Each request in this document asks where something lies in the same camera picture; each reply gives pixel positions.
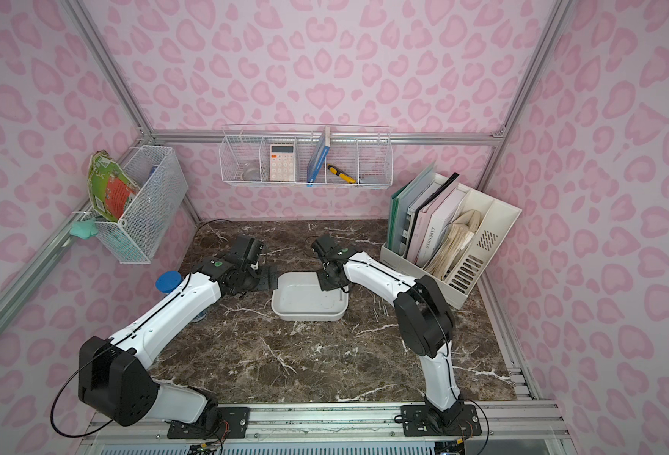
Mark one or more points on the blue lid clear jar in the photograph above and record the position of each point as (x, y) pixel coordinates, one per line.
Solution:
(168, 282)

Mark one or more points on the blue book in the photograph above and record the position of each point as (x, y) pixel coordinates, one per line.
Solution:
(319, 156)

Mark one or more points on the clear tape roll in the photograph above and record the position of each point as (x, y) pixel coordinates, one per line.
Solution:
(251, 172)

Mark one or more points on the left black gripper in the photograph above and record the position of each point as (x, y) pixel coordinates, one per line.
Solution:
(263, 278)

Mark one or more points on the screws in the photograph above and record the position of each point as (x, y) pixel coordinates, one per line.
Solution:
(380, 313)

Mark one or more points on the green red snack bag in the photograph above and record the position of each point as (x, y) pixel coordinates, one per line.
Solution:
(111, 190)

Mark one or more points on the mint green wall hook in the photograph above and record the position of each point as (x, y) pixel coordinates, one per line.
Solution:
(85, 229)

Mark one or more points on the pink white book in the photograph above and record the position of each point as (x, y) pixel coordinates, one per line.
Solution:
(431, 221)

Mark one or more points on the white mesh side basket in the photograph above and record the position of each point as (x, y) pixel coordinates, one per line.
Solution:
(136, 235)

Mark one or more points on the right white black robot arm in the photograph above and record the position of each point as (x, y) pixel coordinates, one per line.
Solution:
(424, 318)

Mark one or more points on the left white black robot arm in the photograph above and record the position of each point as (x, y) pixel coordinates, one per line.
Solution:
(113, 377)

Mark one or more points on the white wire wall basket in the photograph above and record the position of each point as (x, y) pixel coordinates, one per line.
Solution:
(365, 153)

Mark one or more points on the white plastic storage tray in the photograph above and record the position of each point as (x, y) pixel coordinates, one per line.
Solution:
(300, 298)

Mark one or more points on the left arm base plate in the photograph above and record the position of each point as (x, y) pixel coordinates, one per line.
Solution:
(216, 422)

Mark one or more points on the yellow utility knife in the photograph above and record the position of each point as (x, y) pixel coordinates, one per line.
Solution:
(340, 174)

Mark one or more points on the beige paper bundle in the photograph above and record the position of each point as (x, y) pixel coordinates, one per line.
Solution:
(457, 239)

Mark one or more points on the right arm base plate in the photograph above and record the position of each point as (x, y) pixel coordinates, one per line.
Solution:
(461, 420)

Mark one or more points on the white pink calculator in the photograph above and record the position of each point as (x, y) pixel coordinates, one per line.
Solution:
(282, 163)

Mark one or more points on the green folder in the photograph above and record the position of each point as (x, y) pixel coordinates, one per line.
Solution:
(401, 201)

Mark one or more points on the white file organizer rack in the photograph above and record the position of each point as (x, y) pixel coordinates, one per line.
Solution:
(497, 219)

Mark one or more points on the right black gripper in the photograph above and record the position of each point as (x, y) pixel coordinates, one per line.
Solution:
(331, 279)

